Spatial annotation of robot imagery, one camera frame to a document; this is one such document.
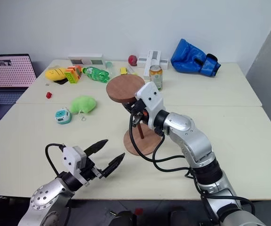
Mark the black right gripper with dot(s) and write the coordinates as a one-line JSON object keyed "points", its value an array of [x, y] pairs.
{"points": [[138, 110]]}

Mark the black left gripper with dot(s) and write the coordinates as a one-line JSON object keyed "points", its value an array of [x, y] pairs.
{"points": [[90, 170]]}

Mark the wooden pole with round top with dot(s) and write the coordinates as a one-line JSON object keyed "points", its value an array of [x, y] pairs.
{"points": [[123, 88]]}

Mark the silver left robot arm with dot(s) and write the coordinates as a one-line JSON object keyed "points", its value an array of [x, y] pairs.
{"points": [[43, 197]]}

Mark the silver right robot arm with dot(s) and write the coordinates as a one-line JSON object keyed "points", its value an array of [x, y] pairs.
{"points": [[185, 131]]}

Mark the round wooden base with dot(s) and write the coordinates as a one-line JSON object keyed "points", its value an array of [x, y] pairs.
{"points": [[147, 143]]}

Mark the clear plastic piece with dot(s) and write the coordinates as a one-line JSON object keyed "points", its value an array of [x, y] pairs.
{"points": [[132, 70]]}

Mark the small yellow toy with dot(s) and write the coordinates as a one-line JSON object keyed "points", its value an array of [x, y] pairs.
{"points": [[123, 70]]}

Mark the green orange drink can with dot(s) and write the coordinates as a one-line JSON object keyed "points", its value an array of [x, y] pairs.
{"points": [[156, 77]]}

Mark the clear plastic cup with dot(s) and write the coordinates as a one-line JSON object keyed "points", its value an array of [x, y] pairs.
{"points": [[110, 68]]}

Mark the red toy apple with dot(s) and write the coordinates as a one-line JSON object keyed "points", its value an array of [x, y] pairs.
{"points": [[132, 60]]}

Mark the green plastic bottle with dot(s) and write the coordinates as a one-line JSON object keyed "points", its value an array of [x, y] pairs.
{"points": [[96, 74]]}

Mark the green plush toy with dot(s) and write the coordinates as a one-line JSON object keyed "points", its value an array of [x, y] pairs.
{"points": [[83, 104]]}

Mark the tall white carton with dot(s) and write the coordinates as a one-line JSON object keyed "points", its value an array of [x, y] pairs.
{"points": [[153, 56]]}

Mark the white carton with grey print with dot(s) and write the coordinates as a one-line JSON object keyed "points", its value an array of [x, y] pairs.
{"points": [[164, 63]]}

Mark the teal white small gadget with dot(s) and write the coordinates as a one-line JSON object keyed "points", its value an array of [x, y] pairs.
{"points": [[63, 116]]}

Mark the long white box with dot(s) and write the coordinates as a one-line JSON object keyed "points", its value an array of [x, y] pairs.
{"points": [[86, 60]]}

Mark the orange green toy block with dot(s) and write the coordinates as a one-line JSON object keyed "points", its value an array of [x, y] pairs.
{"points": [[73, 75]]}

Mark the small red object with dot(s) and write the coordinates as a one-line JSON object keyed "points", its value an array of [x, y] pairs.
{"points": [[138, 211]]}

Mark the dark rounded shape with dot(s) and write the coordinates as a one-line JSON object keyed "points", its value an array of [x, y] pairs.
{"points": [[123, 219], [180, 217]]}

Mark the flat black item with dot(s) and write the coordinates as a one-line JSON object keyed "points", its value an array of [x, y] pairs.
{"points": [[62, 82]]}

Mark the blue boxing glove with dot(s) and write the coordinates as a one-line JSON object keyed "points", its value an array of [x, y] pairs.
{"points": [[189, 57]]}

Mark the yellow plush banana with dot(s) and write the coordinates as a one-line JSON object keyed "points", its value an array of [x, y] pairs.
{"points": [[55, 73]]}

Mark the small red toy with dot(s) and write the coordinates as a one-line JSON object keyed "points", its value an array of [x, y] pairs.
{"points": [[49, 95]]}

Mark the grey laptop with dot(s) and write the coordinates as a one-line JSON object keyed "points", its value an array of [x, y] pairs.
{"points": [[8, 70]]}

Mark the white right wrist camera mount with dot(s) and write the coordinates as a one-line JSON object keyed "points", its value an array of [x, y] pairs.
{"points": [[150, 99]]}

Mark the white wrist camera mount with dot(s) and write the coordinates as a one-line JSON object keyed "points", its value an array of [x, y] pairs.
{"points": [[70, 160], [150, 99]]}

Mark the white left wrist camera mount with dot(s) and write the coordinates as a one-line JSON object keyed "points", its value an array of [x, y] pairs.
{"points": [[70, 160]]}

